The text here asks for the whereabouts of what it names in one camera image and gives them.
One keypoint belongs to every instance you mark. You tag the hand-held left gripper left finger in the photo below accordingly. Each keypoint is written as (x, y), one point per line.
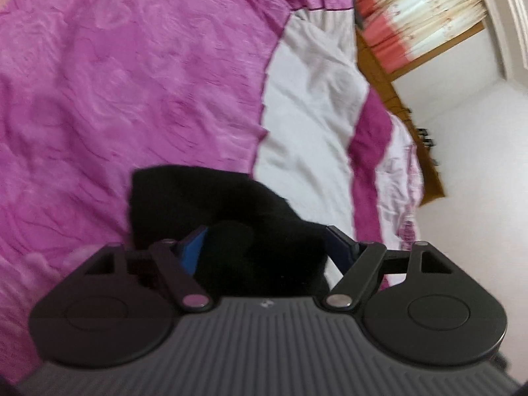
(192, 253)

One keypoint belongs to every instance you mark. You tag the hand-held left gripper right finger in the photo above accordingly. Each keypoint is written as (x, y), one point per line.
(339, 248)

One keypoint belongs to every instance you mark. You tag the black button cardigan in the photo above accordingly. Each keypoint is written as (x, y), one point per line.
(185, 198)

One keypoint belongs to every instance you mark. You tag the small dark shelf clutter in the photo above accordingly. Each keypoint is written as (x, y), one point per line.
(427, 140)

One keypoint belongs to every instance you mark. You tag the pink purple floral bedspread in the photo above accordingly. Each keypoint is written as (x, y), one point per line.
(123, 90)

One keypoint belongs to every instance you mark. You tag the pink and cream curtain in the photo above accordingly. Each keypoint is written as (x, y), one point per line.
(412, 8)

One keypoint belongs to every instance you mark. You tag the wooden bed frame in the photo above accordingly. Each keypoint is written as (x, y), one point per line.
(379, 74)

